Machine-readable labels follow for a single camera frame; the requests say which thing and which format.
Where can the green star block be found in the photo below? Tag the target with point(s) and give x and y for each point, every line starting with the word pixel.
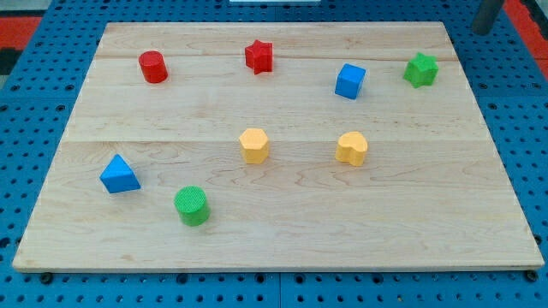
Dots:
pixel 421 70

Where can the yellow hexagon block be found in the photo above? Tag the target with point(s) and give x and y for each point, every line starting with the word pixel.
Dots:
pixel 254 144

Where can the red cylinder block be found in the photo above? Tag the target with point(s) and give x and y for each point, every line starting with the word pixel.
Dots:
pixel 153 67

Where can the wooden board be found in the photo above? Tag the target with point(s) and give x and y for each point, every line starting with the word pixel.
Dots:
pixel 431 195

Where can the blue cube block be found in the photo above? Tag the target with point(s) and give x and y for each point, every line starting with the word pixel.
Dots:
pixel 349 81

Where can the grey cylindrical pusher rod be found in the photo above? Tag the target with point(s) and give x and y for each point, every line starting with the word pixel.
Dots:
pixel 486 16

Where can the green cylinder block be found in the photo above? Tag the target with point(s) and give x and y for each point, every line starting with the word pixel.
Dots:
pixel 191 205

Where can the blue triangle block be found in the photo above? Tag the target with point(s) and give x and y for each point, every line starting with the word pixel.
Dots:
pixel 118 177

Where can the yellow heart block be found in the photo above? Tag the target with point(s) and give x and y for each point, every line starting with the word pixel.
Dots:
pixel 351 148

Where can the red star block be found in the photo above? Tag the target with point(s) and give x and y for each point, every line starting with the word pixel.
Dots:
pixel 259 57

